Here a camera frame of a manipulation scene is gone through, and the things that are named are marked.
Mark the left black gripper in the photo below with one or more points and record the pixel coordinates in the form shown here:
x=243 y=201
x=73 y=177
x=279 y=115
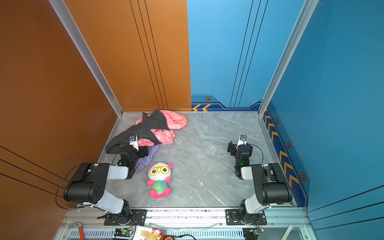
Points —
x=142 y=153

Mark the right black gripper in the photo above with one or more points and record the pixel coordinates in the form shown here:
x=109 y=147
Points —
x=232 y=147

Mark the purple cloth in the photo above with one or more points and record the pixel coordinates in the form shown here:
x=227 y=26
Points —
x=142 y=163

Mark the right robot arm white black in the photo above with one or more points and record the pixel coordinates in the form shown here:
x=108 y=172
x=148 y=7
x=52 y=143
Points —
x=271 y=187

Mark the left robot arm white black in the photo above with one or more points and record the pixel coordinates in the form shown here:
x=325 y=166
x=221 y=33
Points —
x=88 y=188

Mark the black cloth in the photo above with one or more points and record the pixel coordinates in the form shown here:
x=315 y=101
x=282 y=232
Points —
x=155 y=121

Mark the pink patterned cloth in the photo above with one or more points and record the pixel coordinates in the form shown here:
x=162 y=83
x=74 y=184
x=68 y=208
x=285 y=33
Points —
x=175 y=122

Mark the panda plush toy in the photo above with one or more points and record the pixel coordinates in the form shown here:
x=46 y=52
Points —
x=159 y=177

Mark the green circuit board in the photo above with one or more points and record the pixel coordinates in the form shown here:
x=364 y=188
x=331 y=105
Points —
x=123 y=234

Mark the colourful snack packet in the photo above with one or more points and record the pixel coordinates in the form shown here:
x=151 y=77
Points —
x=144 y=233

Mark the small right circuit board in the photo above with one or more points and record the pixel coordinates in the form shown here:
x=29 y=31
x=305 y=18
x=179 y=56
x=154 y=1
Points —
x=257 y=231

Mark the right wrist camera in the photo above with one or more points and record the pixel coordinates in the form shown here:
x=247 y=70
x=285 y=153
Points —
x=242 y=140

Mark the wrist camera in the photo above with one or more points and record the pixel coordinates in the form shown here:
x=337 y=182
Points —
x=133 y=140
x=242 y=140

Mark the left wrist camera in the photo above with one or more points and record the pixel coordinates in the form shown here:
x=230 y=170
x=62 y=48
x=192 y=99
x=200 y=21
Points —
x=133 y=140

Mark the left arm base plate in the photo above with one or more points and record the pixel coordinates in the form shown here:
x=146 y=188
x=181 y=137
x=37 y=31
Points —
x=137 y=218

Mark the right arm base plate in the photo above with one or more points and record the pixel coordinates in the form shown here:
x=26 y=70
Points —
x=235 y=217

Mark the aluminium front rail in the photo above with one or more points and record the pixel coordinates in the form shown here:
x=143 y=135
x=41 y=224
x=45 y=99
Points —
x=192 y=217

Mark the red handled tool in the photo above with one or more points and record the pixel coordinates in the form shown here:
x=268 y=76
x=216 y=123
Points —
x=80 y=229

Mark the right aluminium corner post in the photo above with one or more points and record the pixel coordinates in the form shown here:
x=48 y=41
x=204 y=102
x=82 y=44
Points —
x=295 y=37

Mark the aluminium corner post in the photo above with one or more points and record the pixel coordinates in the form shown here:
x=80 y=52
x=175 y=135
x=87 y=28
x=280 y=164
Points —
x=295 y=37
x=76 y=36

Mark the left aluminium corner post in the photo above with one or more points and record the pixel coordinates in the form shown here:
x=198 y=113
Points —
x=76 y=36

